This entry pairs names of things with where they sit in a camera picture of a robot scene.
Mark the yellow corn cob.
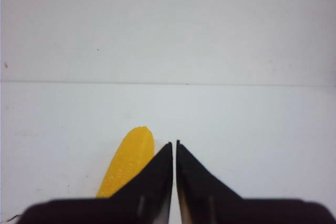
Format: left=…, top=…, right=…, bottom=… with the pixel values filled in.
left=96, top=126, right=155, bottom=198

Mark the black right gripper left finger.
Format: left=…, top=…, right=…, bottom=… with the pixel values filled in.
left=18, top=143, right=173, bottom=223

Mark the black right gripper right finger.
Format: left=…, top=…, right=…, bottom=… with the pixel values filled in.
left=176, top=141, right=335, bottom=223

